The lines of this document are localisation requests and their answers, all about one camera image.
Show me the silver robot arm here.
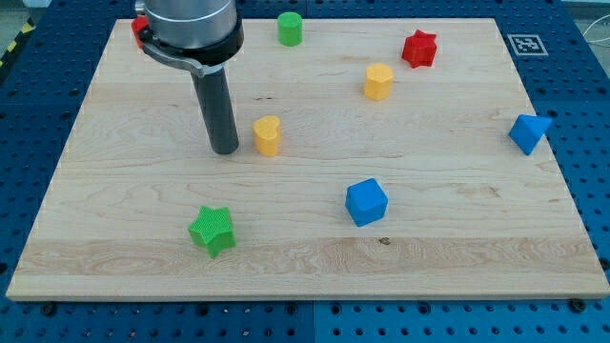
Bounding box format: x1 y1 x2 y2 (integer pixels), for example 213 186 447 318
134 0 244 154

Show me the blue triangle block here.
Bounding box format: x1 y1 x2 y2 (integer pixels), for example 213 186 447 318
508 114 553 155

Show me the red block behind arm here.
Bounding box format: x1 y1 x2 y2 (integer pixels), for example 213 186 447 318
131 15 149 50

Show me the white cable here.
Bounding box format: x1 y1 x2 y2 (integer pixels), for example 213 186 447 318
581 12 610 49

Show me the green star block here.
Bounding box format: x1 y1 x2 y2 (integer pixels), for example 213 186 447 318
188 206 236 258

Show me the red star block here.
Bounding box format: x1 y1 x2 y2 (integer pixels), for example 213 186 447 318
401 30 437 69

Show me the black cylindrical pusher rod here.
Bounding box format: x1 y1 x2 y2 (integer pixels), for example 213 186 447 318
192 68 239 154

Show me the yellow hexagon block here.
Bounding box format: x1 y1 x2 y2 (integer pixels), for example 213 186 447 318
363 63 394 101

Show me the white fiducial marker tag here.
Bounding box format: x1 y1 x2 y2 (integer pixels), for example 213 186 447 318
507 34 548 56

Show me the wooden board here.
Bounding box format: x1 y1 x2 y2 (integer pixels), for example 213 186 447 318
7 18 609 302

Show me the yellow heart block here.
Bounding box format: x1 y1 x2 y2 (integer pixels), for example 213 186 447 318
252 115 281 157

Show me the blue cube block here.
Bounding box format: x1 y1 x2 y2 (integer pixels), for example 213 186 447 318
345 178 388 227

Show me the green cylinder block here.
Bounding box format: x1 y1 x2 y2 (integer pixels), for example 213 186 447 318
277 11 303 47

